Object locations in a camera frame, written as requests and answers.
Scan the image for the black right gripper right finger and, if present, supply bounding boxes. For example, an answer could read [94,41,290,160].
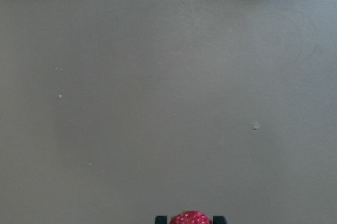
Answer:
[212,216,226,224]

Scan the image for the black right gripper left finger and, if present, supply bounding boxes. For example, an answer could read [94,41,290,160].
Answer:
[155,216,167,224]

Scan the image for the red strawberry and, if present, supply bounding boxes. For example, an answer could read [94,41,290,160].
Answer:
[170,211,212,224]

